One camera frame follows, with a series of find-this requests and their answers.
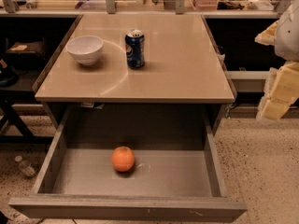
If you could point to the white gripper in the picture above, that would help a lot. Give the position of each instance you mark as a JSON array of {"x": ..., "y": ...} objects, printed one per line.
[{"x": 288, "y": 36}]

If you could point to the orange fruit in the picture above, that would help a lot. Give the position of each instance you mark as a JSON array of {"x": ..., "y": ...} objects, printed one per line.
[{"x": 123, "y": 159}]

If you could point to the open grey top drawer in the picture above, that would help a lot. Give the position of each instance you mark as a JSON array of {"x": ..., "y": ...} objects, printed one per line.
[{"x": 176, "y": 176}]

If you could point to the grey counter cabinet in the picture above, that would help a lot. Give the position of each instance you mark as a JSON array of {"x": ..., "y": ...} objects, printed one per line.
[{"x": 146, "y": 58}]

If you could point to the blue pepsi can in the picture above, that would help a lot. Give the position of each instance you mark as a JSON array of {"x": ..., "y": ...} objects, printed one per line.
[{"x": 134, "y": 42}]

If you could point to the white ceramic bowl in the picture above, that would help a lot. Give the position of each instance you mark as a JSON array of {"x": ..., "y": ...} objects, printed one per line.
[{"x": 85, "y": 49}]

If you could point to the black side table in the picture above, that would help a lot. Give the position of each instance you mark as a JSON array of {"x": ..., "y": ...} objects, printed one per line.
[{"x": 22, "y": 61}]

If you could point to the clear plastic bottle on floor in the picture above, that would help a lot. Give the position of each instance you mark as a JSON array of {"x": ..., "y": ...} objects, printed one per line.
[{"x": 25, "y": 166}]

